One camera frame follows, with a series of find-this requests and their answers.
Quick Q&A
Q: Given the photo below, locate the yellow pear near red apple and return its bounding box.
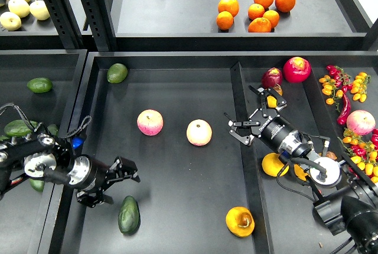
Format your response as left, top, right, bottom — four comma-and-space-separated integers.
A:
267, 84, 283, 108

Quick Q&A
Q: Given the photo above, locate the orange fruit front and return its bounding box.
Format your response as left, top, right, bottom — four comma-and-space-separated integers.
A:
247, 17, 272, 32

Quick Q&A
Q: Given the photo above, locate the black metal divider bar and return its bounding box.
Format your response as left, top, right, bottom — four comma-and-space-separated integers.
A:
230, 62, 274, 253

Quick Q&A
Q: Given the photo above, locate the pink apple right side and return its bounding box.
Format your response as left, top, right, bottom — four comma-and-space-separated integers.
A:
346, 110, 376, 135

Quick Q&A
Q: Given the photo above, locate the pale yellow pear right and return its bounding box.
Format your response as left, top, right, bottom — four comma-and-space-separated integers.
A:
30, 0, 50, 21

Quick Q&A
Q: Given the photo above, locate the orange fruit centre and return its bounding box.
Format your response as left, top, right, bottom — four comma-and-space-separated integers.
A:
247, 4, 265, 21

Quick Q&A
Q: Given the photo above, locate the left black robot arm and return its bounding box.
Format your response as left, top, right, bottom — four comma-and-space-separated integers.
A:
1, 103, 140, 208

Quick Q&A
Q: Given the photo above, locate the bright red apple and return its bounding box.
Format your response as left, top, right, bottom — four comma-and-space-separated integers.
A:
283, 57, 311, 83

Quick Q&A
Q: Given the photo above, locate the pale yellow pear front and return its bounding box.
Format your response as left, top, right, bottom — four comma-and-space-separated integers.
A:
0, 12, 21, 31

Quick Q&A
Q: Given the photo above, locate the orange cherry tomato bunch left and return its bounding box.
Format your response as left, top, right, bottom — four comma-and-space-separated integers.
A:
318, 75, 344, 105

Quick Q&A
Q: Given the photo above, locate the red chili pepper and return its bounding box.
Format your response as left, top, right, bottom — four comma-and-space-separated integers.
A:
337, 93, 351, 125

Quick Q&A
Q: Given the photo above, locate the yellow cherry tomato bunch right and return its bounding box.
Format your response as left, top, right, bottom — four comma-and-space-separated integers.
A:
350, 71, 371, 103

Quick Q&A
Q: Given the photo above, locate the orange fruit middle right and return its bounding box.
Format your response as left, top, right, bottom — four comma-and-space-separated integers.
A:
263, 10, 280, 29

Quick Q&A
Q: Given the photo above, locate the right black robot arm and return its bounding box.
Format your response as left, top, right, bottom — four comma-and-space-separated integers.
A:
229, 86, 377, 253

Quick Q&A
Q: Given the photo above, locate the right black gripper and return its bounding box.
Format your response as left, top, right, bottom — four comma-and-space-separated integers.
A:
224, 85, 310, 155

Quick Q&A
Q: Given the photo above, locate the dark green upright avocado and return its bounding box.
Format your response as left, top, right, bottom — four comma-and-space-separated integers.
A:
47, 123, 59, 136

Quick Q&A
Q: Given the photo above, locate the red cherry tomato bunch top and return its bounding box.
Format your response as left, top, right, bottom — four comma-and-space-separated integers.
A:
326, 64, 353, 92

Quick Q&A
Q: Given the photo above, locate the yellow pear under wrist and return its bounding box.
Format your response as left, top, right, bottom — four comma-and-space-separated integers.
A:
294, 164, 308, 181

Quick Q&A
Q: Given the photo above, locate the pink red apple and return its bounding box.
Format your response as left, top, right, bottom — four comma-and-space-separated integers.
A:
137, 109, 164, 136

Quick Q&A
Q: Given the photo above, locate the yellow pear left of wrist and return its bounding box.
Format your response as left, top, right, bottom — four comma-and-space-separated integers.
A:
262, 152, 285, 177

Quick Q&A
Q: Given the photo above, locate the yellow pear right of wrist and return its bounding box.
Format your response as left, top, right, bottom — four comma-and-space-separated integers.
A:
325, 151, 338, 161

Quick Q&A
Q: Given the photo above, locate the pale pink apple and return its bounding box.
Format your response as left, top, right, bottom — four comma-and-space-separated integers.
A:
186, 119, 213, 146

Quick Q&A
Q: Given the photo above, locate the pale yellow pear middle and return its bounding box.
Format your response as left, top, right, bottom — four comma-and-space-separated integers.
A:
8, 0, 30, 18

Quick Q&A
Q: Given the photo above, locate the dark red apple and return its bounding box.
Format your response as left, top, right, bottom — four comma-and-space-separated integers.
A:
261, 67, 283, 89

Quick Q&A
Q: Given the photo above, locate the black shelf upright post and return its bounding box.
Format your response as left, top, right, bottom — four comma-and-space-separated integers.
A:
81, 0, 118, 52

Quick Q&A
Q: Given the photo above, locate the orange fruit far left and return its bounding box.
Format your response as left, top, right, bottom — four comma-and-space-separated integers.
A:
217, 0, 240, 17

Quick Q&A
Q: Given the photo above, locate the green avocado in tray corner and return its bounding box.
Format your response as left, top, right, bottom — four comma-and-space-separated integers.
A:
107, 63, 128, 84

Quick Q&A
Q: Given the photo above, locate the yellow pear of wrist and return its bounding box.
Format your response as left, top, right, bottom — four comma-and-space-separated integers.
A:
325, 151, 338, 161
262, 152, 285, 177

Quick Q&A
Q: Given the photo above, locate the green avocado upper left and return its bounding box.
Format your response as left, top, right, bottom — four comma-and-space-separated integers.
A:
27, 77, 53, 93

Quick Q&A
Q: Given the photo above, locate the mixed cherry tomato bunch lower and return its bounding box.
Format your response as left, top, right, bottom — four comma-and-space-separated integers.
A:
340, 128, 377, 185

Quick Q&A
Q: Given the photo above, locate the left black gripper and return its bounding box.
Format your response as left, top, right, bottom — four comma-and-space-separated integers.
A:
68, 155, 141, 208

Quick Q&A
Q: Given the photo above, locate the orange fruit lower left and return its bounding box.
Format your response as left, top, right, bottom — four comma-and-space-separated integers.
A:
216, 11, 234, 31

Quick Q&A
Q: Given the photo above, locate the orange fruit top right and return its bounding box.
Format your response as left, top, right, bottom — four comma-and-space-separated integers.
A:
275, 0, 296, 13

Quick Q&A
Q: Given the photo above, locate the yellow pear with stem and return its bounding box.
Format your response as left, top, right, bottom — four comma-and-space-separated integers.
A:
225, 206, 255, 237

